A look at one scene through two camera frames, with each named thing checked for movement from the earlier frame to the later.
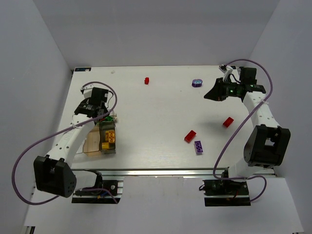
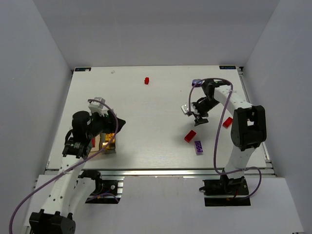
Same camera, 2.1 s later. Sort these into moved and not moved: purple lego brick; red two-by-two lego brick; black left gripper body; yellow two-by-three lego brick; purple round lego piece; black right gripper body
Moved: black right gripper body; black left gripper body
Not moved: yellow two-by-three lego brick; red two-by-two lego brick; purple lego brick; purple round lego piece
